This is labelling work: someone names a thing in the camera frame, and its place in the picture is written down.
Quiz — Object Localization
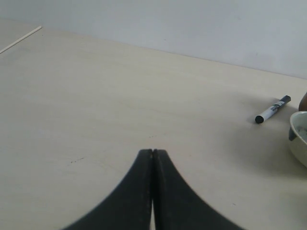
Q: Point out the white ceramic bowl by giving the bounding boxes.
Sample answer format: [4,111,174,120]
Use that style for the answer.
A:
[288,111,307,167]

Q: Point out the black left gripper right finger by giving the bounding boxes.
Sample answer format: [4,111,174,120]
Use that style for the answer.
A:
[152,149,242,230]

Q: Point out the brown wooden cup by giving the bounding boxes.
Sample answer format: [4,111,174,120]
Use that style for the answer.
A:
[298,93,307,111]

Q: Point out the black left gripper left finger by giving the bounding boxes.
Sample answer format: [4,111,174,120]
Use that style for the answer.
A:
[65,149,153,230]

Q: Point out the black and white marker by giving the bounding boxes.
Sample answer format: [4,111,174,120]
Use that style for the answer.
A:
[255,95,291,124]

